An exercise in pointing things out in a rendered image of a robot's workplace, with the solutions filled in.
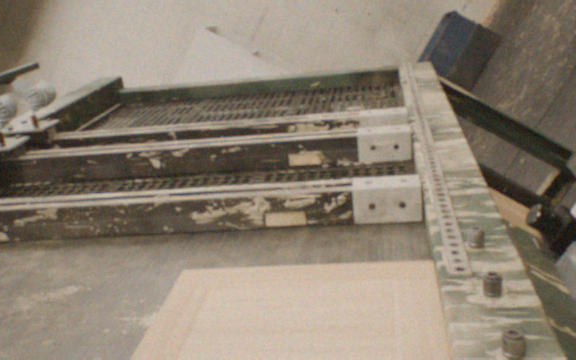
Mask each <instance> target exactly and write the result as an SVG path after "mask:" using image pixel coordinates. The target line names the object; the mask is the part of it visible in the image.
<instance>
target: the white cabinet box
mask: <svg viewBox="0 0 576 360"><path fill-rule="evenodd" d="M291 74H303V72H302V71H300V70H298V69H296V68H294V67H292V66H291V65H289V64H287V63H285V62H283V61H281V60H280V59H278V58H276V57H274V56H272V55H270V54H269V53H267V52H265V51H263V50H261V49H259V48H258V47H256V46H254V45H253V44H251V43H249V42H248V41H246V40H244V39H242V38H240V37H238V36H237V35H235V34H233V33H231V32H229V31H227V30H226V29H224V28H222V27H220V26H218V25H216V24H214V25H206V26H200V27H199V29H198V31H197V33H196V35H195V37H194V39H193V41H192V43H191V45H190V48H189V50H188V52H187V54H186V56H185V58H184V62H183V65H182V67H181V69H180V71H179V72H178V74H177V76H176V78H175V81H174V83H173V84H176V83H188V82H198V81H210V80H222V79H229V80H233V79H245V78H256V77H268V76H279V75H291Z"/></svg>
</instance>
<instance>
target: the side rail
mask: <svg viewBox="0 0 576 360"><path fill-rule="evenodd" d="M398 71H399V67H398V65H394V66H383V67H372V68H360V69H348V70H337V71H325V72H314V73H303V74H291V75H279V76H268V77H256V78H245V79H233V80H229V79H222V80H210V81H198V82H188V83H176V84H164V85H153V86H141V87H129V88H124V89H122V90H121V91H119V92H118V94H119V98H120V104H133V103H145V102H157V101H169V100H182V99H193V98H205V97H217V96H230V95H242V94H254V93H266V92H278V91H290V90H302V89H315V88H326V87H338V86H350V85H363V84H375V83H386V82H399V80H398Z"/></svg>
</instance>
